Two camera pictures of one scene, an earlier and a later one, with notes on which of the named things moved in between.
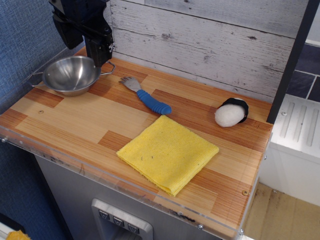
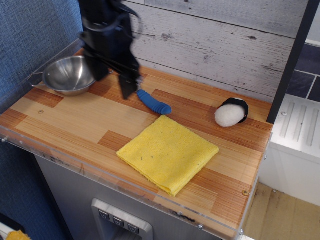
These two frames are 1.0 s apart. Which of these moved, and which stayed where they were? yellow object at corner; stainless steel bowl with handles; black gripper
Moved: black gripper
Stayed: stainless steel bowl with handles; yellow object at corner
